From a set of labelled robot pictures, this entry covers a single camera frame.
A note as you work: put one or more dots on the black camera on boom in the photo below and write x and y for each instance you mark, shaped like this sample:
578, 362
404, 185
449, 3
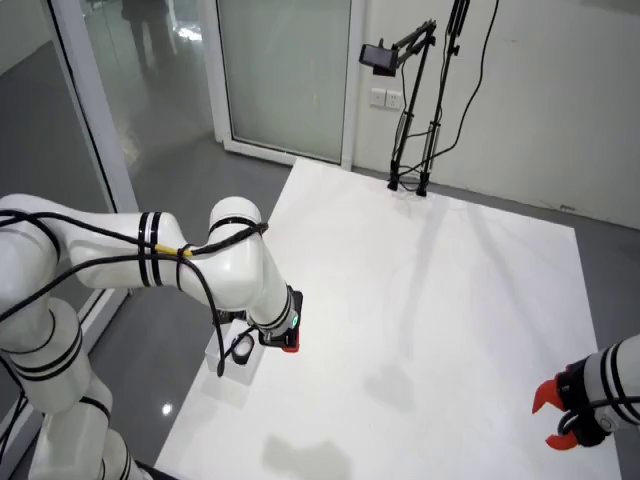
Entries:
377, 56

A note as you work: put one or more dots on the glass partition white frame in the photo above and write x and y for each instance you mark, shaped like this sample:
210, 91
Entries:
75, 85

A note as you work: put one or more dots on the dark-clothed person behind glass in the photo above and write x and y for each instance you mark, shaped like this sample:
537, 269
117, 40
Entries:
147, 35

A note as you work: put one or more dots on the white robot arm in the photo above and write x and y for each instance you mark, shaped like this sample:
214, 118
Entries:
235, 270
620, 370

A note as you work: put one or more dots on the black straight stand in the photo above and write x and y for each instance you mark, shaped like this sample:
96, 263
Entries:
442, 90

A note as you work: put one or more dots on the white wall switch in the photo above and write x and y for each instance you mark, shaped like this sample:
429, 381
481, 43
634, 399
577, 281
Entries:
378, 97

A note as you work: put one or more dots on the black electrical tape roll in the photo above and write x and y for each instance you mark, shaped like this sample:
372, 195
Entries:
242, 357

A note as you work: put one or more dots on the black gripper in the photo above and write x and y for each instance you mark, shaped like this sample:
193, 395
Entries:
298, 332
585, 425

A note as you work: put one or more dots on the frosted glass door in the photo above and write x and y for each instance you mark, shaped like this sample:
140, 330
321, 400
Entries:
285, 70

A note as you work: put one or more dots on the white wall socket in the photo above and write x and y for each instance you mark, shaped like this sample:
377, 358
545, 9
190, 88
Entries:
394, 99

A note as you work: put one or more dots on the white rectangular bin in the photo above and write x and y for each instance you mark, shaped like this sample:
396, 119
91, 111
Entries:
235, 375

